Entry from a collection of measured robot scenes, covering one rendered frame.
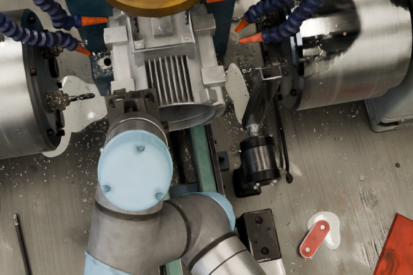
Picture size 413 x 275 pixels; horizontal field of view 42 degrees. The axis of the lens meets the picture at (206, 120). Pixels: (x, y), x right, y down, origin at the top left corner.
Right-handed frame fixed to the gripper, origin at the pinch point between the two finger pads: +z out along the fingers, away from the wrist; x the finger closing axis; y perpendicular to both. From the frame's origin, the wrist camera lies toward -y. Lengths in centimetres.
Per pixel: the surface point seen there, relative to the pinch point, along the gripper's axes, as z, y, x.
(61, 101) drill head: 3.8, 4.4, 12.1
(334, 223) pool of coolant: 15, -32, -36
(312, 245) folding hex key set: 11.3, -34.4, -29.8
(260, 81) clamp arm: -13.9, 5.8, -18.1
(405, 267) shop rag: 8, -41, -48
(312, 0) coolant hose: -17.1, 15.8, -25.5
